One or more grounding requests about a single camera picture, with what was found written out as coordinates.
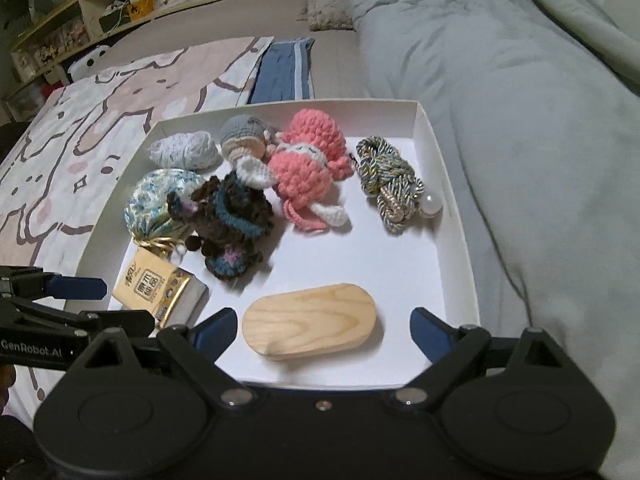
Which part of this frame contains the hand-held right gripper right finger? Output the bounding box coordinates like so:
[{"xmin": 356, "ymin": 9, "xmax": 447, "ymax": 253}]
[{"xmin": 392, "ymin": 307, "xmax": 587, "ymax": 409}]

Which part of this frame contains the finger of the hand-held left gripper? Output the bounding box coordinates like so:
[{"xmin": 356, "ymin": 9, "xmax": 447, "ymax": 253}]
[
  {"xmin": 0, "ymin": 294, "xmax": 157, "ymax": 340},
  {"xmin": 0, "ymin": 264, "xmax": 109, "ymax": 302}
]

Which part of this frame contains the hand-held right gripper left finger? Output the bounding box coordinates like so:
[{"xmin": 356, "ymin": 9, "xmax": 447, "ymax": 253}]
[{"xmin": 60, "ymin": 306, "xmax": 257, "ymax": 409}]

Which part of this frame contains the yellow tissue pack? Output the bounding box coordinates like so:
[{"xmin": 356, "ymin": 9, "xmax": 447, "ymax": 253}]
[{"xmin": 112, "ymin": 250, "xmax": 209, "ymax": 329}]

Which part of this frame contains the oval wooden box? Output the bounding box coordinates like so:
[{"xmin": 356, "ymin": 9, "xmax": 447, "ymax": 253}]
[{"xmin": 242, "ymin": 283, "xmax": 386, "ymax": 359}]

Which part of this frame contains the white cardboard box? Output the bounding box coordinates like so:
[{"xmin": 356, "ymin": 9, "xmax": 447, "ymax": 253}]
[{"xmin": 75, "ymin": 100, "xmax": 482, "ymax": 394}]

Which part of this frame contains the floral fabric pouch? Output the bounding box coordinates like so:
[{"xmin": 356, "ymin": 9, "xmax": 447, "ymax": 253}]
[{"xmin": 123, "ymin": 168, "xmax": 207, "ymax": 257}]

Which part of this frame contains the brown crochet doll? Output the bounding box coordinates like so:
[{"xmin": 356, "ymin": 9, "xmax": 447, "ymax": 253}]
[{"xmin": 166, "ymin": 170, "xmax": 277, "ymax": 282}]

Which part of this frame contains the twisted cord with pearl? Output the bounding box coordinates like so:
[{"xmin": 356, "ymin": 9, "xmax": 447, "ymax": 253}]
[{"xmin": 355, "ymin": 135, "xmax": 444, "ymax": 236}]

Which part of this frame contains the pink crochet doll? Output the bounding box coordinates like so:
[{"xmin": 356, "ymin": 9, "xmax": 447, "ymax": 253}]
[{"xmin": 235, "ymin": 108, "xmax": 354, "ymax": 234}]

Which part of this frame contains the dark round chair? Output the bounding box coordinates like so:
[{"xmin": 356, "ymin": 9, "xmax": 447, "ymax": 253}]
[{"xmin": 0, "ymin": 120, "xmax": 36, "ymax": 167}]

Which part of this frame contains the white yarn ball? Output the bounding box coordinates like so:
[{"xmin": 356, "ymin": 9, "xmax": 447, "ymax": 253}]
[{"xmin": 148, "ymin": 130, "xmax": 223, "ymax": 170}]

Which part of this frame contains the printed cartoon blanket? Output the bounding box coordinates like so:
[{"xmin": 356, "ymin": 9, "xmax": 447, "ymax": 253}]
[{"xmin": 0, "ymin": 35, "xmax": 276, "ymax": 411}]

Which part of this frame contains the grey-blue crochet doll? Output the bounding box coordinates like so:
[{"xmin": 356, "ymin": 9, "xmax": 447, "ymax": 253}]
[{"xmin": 219, "ymin": 114, "xmax": 282, "ymax": 167}]

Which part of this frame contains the row of small figurines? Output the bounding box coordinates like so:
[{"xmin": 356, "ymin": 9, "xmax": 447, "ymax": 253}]
[{"xmin": 15, "ymin": 26, "xmax": 92, "ymax": 78}]

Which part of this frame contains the grey-green quilt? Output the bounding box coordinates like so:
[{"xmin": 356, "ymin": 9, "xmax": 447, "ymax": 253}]
[{"xmin": 330, "ymin": 0, "xmax": 640, "ymax": 361}]

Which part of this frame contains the blue striped towel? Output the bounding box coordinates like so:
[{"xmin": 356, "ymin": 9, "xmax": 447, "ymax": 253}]
[{"xmin": 247, "ymin": 37, "xmax": 316, "ymax": 106}]

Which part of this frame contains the wooden shelf unit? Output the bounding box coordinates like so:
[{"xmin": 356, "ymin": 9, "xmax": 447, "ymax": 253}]
[{"xmin": 9, "ymin": 0, "xmax": 311, "ymax": 111}]

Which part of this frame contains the orange bag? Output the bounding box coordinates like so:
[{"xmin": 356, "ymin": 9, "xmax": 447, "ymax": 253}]
[{"xmin": 123, "ymin": 0, "xmax": 155, "ymax": 24}]

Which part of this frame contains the taupe bed sheet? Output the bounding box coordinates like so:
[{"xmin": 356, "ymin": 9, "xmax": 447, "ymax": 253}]
[{"xmin": 60, "ymin": 0, "xmax": 371, "ymax": 106}]

